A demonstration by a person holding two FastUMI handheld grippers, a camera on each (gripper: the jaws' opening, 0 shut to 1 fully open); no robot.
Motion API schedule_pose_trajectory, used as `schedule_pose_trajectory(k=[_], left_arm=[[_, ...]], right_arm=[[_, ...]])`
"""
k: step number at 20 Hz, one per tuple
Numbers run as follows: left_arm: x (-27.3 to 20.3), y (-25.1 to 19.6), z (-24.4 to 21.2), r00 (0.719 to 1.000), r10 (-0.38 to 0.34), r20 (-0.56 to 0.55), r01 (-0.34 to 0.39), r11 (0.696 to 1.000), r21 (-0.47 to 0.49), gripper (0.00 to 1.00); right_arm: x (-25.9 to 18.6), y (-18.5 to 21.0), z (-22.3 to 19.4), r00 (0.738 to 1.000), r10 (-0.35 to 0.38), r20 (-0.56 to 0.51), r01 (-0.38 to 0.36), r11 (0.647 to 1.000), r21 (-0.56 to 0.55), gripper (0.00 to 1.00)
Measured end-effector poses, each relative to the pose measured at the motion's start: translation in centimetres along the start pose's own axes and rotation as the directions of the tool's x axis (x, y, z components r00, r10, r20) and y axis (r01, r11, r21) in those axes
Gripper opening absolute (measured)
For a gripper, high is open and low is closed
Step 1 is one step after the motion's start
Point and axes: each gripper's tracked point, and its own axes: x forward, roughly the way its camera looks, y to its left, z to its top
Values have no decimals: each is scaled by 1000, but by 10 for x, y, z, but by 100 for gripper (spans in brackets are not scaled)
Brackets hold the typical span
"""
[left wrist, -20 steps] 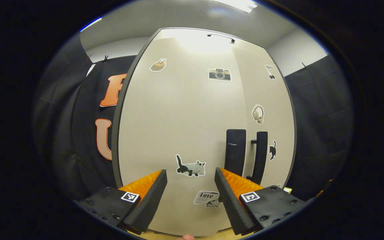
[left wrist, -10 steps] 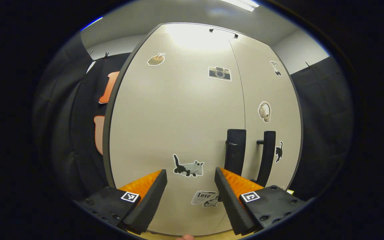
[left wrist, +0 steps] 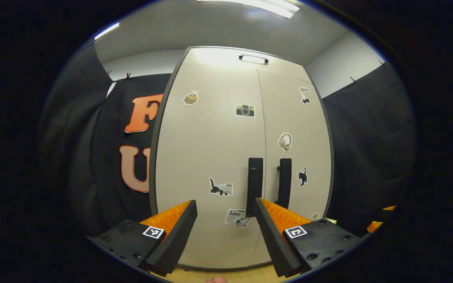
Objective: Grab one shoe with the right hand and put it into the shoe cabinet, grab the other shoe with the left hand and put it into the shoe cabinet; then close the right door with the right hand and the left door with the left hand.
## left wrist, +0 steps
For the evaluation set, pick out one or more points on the small ceiling light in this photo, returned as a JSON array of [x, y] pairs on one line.
[[106, 31]]

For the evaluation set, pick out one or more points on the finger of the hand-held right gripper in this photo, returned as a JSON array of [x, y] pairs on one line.
[[388, 208], [375, 226]]

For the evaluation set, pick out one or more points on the white cabinet door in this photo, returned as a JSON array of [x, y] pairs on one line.
[[301, 118], [210, 137]]

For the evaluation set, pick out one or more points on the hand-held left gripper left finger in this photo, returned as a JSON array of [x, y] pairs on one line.
[[179, 236]]

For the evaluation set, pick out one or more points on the white grey shoe cabinet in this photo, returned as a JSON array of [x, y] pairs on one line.
[[218, 55]]

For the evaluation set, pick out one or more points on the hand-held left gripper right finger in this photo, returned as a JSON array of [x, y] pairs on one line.
[[273, 243]]

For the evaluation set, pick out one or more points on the black backdrop cloth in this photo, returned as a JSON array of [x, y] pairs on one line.
[[376, 137], [92, 157]]

